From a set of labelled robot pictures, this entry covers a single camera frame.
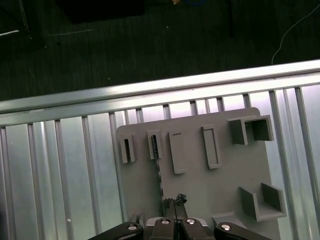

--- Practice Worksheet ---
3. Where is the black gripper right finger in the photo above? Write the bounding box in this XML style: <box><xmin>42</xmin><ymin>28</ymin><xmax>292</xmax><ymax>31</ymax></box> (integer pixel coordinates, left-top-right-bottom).
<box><xmin>175</xmin><ymin>199</ymin><xmax>272</xmax><ymax>240</ymax></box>

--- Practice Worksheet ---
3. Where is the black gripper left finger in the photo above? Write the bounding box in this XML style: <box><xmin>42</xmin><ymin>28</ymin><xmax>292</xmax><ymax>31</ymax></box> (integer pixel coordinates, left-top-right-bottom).
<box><xmin>87</xmin><ymin>199</ymin><xmax>176</xmax><ymax>240</ymax></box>

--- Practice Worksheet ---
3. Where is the blue RAM stick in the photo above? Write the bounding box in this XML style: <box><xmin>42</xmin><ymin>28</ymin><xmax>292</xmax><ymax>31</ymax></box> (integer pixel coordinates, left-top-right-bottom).
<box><xmin>151</xmin><ymin>134</ymin><xmax>176</xmax><ymax>216</ymax></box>

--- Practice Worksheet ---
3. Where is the grey plastic parts rack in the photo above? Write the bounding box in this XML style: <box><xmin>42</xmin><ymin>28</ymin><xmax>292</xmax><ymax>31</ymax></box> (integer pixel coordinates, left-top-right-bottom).
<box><xmin>116</xmin><ymin>106</ymin><xmax>288</xmax><ymax>227</ymax></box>

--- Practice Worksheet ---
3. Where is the thin white floor cable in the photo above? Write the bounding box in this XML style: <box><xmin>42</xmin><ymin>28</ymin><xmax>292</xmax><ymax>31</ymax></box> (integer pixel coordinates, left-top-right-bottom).
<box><xmin>271</xmin><ymin>4</ymin><xmax>320</xmax><ymax>64</ymax></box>

